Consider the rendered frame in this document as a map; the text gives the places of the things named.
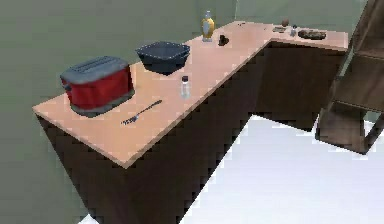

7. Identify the yellow bottle with clear neck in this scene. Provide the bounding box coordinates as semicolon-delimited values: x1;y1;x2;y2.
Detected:
200;10;216;43

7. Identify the clear saltshaker with dark cap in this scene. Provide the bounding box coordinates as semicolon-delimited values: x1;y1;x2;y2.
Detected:
180;75;191;100

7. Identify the brown wooden shelf unit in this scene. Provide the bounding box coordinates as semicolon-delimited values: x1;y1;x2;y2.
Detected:
314;0;384;155

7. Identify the red toaster with grey top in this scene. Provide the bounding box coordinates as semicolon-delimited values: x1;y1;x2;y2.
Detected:
59;55;136;118

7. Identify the dark flat pan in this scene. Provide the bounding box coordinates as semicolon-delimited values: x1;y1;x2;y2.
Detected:
297;29;327;41

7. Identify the dark brown counter cabinet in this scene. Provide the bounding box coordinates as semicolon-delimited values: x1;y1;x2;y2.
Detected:
32;20;350;224

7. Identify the dark blue square pot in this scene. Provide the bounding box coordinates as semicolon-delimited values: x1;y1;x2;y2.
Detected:
135;41;191;76

